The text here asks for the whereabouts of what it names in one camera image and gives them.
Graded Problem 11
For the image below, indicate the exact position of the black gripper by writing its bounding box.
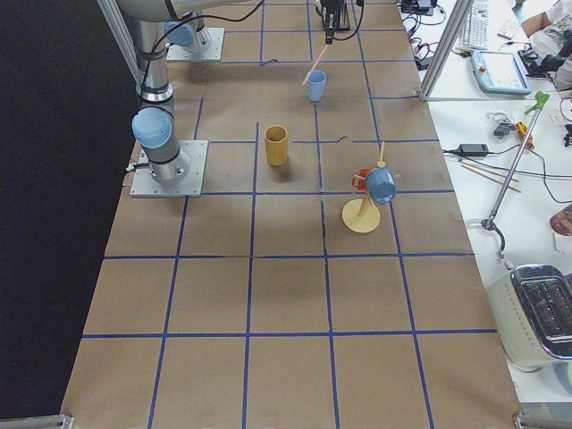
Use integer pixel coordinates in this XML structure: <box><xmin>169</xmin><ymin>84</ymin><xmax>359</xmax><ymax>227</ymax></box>
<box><xmin>315</xmin><ymin>0</ymin><xmax>346</xmax><ymax>45</ymax></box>

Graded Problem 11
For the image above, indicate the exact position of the pink chopstick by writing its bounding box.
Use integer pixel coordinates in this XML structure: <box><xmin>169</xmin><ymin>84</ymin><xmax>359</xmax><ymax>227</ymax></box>
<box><xmin>302</xmin><ymin>44</ymin><xmax>331</xmax><ymax>86</ymax></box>

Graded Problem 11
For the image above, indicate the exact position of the light blue plastic cup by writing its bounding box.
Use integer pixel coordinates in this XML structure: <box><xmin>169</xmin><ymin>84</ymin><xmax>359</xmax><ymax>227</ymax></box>
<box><xmin>306</xmin><ymin>70</ymin><xmax>327</xmax><ymax>103</ymax></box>

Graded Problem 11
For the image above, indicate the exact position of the bamboo chopstick holder cup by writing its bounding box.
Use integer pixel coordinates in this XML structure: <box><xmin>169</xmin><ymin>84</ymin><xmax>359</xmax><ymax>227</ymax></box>
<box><xmin>264</xmin><ymin>125</ymin><xmax>289</xmax><ymax>166</ymax></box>

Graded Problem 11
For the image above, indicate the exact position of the white keyboard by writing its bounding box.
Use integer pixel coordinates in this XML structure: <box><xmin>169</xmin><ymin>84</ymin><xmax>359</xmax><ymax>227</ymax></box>
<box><xmin>457</xmin><ymin>1</ymin><xmax>489</xmax><ymax>51</ymax></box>

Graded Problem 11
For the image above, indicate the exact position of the orange mug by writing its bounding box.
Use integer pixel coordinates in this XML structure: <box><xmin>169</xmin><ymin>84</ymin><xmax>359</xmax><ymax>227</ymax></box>
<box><xmin>351</xmin><ymin>168</ymin><xmax>372</xmax><ymax>192</ymax></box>

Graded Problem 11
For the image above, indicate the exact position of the blue mug on tree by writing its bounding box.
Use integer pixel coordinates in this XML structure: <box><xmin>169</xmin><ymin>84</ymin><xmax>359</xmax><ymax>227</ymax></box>
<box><xmin>365</xmin><ymin>167</ymin><xmax>397</xmax><ymax>205</ymax></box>

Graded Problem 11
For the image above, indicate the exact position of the blue teach pendant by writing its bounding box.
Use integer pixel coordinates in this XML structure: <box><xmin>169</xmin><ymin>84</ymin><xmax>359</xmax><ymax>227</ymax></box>
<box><xmin>470</xmin><ymin>50</ymin><xmax>532</xmax><ymax>96</ymax></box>

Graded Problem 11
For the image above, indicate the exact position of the black power adapter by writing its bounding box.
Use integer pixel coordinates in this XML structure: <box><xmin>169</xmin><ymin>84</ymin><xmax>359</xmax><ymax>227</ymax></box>
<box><xmin>458</xmin><ymin>144</ymin><xmax>489</xmax><ymax>157</ymax></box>

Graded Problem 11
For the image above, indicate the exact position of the wooden mug tree stand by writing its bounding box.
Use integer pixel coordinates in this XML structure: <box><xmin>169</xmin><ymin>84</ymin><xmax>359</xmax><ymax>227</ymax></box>
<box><xmin>341</xmin><ymin>141</ymin><xmax>387</xmax><ymax>234</ymax></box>

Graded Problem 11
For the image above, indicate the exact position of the silver toaster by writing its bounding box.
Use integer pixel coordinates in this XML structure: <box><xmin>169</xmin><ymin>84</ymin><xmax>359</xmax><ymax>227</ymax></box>
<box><xmin>486</xmin><ymin>264</ymin><xmax>571</xmax><ymax>372</ymax></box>

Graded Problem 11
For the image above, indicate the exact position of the aluminium frame post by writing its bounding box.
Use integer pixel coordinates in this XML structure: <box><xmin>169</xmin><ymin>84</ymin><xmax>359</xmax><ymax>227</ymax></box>
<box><xmin>418</xmin><ymin>0</ymin><xmax>473</xmax><ymax>101</ymax></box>

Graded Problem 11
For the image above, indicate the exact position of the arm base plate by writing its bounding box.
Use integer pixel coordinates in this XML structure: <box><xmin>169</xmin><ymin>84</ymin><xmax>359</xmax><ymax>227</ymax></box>
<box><xmin>130</xmin><ymin>139</ymin><xmax>208</xmax><ymax>198</ymax></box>
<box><xmin>167</xmin><ymin>27</ymin><xmax>224</xmax><ymax>63</ymax></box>

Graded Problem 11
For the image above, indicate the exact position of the green handled reacher tool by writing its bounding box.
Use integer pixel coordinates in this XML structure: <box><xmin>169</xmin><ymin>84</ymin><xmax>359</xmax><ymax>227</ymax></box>
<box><xmin>480</xmin><ymin>91</ymin><xmax>550</xmax><ymax>261</ymax></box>

